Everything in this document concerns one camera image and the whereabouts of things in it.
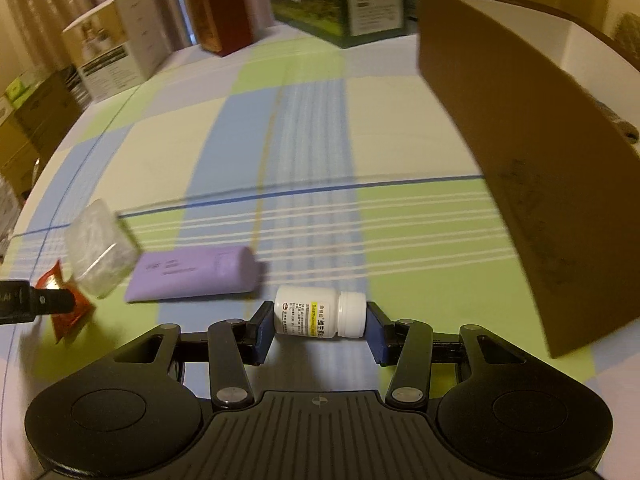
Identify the white pill bottle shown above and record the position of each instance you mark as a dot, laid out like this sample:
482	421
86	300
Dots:
310	312

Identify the brown cardboard box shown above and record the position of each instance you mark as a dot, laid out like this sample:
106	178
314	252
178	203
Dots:
47	115

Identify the purple tube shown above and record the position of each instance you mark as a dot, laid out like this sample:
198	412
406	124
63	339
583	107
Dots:
190	272

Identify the clear plastic packet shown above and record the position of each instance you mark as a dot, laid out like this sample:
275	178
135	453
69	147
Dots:
100	250

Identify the red packet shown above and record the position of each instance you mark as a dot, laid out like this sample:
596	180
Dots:
70	320

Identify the checked bed sheet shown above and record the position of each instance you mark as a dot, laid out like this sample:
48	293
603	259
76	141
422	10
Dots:
400	135

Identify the white carton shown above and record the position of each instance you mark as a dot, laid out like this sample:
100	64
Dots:
120	50

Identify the brown storage box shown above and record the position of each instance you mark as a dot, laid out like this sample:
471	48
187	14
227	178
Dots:
500	135

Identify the red carton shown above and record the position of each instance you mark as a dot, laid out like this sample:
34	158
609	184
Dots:
225	15

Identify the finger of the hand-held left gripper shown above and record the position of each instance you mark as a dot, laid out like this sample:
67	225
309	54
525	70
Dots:
52	301

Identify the green carton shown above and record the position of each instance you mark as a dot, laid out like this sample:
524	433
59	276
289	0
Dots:
350	0

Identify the small green box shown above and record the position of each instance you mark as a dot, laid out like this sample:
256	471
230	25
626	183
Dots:
19	90

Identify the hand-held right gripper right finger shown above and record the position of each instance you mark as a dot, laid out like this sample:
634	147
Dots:
376	335

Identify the clear plastic bag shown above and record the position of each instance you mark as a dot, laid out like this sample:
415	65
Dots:
7	215

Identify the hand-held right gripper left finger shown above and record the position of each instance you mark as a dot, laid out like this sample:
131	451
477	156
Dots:
264	335

